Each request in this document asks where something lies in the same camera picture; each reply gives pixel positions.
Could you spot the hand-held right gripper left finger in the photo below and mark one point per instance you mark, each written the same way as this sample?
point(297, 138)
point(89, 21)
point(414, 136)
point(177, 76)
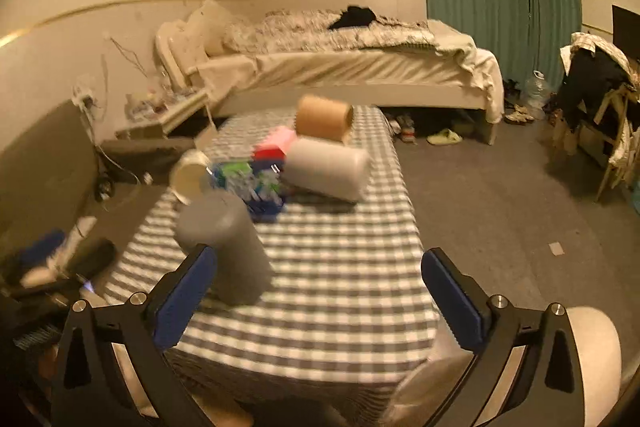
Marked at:
point(184, 304)

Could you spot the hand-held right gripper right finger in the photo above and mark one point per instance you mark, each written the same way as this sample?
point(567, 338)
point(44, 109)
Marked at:
point(456, 304)

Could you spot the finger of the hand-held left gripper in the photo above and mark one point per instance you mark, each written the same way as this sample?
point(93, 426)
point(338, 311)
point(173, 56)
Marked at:
point(42, 246)
point(92, 257)

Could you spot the dark grey cup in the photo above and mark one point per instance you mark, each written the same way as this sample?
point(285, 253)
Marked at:
point(225, 247)

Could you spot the white cup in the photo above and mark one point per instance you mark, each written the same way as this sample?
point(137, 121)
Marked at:
point(187, 177)

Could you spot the light grey cup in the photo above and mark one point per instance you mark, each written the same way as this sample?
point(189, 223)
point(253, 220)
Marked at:
point(325, 167)

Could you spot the tan cup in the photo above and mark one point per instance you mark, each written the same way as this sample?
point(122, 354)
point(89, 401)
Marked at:
point(320, 117)

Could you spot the paper scrap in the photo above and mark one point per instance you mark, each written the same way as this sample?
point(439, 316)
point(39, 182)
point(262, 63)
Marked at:
point(556, 249)

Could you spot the grey checkered tablecloth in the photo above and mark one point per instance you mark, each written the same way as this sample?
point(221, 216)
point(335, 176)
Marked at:
point(340, 267)

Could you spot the blue tray of clips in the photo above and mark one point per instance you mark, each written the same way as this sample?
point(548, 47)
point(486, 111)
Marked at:
point(252, 192)

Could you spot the white round stool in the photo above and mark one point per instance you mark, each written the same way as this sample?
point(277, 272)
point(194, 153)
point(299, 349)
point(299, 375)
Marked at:
point(597, 357)

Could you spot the white bedside table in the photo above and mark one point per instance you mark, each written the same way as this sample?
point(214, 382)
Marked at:
point(160, 117)

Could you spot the green slipper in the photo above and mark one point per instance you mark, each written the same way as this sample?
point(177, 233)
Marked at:
point(444, 137)

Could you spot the red box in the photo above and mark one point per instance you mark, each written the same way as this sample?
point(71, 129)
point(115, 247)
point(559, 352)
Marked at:
point(270, 154)

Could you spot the shoes under bed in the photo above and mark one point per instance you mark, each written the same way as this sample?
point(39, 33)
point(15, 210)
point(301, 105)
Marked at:
point(402, 128)

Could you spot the pink box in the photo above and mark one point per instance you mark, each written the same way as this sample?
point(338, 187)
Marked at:
point(277, 139)

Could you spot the pair of light shoes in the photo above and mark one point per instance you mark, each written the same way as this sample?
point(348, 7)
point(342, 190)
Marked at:
point(520, 114)

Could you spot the clear water jug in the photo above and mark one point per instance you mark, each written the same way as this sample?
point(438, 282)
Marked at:
point(537, 91)

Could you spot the wooden chair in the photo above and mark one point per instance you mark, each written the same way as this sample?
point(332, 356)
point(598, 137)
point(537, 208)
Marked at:
point(617, 127)

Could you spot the bed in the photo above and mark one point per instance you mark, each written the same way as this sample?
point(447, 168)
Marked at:
point(350, 74)

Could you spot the cream pillow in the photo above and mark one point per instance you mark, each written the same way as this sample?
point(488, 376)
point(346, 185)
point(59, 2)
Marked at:
point(210, 24)

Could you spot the black jacket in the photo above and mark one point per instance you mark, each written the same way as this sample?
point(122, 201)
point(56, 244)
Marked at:
point(592, 82)

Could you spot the fluffy patterned blanket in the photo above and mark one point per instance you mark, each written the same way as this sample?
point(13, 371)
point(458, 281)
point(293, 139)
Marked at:
point(310, 29)

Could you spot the black garment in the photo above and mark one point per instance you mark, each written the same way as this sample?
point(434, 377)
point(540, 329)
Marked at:
point(354, 18)

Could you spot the black monitor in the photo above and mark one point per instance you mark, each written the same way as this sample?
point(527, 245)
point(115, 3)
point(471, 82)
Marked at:
point(626, 29)

